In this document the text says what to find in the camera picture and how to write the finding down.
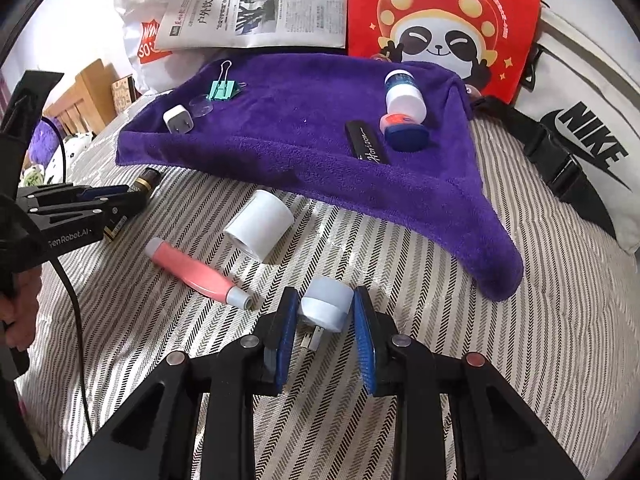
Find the black pen case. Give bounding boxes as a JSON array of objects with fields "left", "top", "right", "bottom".
[{"left": 345, "top": 120, "right": 390, "bottom": 165}]

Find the blue red round case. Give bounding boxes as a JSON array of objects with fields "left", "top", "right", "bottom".
[{"left": 380, "top": 113, "right": 430, "bottom": 153}]

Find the folded newspaper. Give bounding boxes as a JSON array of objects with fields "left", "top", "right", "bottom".
[{"left": 156, "top": 0, "right": 347, "bottom": 50}]

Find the clear plastic cap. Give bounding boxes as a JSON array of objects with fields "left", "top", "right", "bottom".
[{"left": 189, "top": 94, "right": 214, "bottom": 118}]

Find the purple plush toy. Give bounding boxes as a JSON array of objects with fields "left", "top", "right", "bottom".
[{"left": 27, "top": 120, "right": 60, "bottom": 167}]

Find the red panda paper bag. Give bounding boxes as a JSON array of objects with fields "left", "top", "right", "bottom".
[{"left": 347, "top": 0, "right": 540, "bottom": 102}]

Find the white charger plug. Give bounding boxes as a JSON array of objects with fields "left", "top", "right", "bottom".
[{"left": 163, "top": 104, "right": 194, "bottom": 134}]

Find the green binder clip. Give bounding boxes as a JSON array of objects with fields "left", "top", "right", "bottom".
[{"left": 207, "top": 60, "right": 241, "bottom": 101}]

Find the white Miniso plastic bag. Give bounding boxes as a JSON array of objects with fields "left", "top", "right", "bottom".
[{"left": 114, "top": 0, "right": 209, "bottom": 93}]

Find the patterned brown box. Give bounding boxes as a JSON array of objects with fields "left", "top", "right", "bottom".
[{"left": 111, "top": 75, "right": 140, "bottom": 115}]

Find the pink tube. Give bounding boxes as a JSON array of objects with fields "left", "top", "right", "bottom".
[{"left": 144, "top": 237, "right": 252, "bottom": 309}]

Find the person left hand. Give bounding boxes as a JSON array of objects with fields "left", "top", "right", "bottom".
[{"left": 1, "top": 266, "right": 42, "bottom": 351}]

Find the small white bottle blue cap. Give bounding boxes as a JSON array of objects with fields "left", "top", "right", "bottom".
[{"left": 384, "top": 70, "right": 427, "bottom": 124}]

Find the purple towel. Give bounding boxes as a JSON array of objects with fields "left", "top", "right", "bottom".
[{"left": 115, "top": 52, "right": 524, "bottom": 301}]

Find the wooden furniture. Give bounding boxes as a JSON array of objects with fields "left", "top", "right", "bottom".
[{"left": 44, "top": 60, "right": 118, "bottom": 134}]

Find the white Nike waist bag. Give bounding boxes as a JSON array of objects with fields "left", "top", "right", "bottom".
[{"left": 473, "top": 8, "right": 639, "bottom": 254}]

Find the grey white tape roll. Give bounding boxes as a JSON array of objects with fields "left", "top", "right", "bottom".
[{"left": 222, "top": 190, "right": 294, "bottom": 262}]

